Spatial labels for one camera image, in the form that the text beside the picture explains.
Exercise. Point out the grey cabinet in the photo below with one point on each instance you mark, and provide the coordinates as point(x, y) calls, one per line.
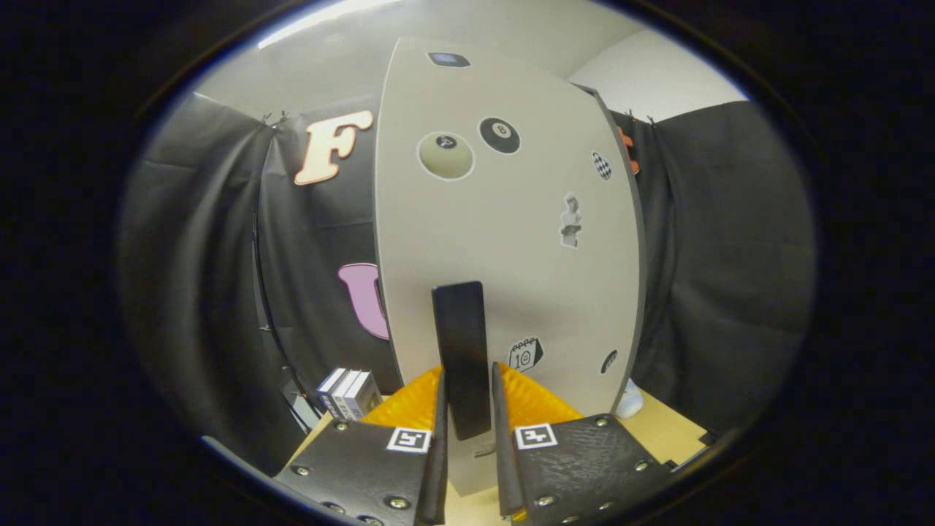
point(640, 277)

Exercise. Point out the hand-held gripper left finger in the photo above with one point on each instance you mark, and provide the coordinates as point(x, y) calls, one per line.
point(439, 467)

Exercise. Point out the black stand pole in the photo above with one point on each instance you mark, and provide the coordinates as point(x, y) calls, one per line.
point(257, 277)

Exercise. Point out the white spine book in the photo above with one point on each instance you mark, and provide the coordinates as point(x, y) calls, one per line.
point(347, 391)

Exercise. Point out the white cabinet door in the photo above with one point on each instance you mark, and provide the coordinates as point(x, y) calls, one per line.
point(511, 256)

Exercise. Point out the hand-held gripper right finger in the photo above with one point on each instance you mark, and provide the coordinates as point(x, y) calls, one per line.
point(505, 467)

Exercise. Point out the black backdrop cloth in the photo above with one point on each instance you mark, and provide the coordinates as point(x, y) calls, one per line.
point(730, 256)

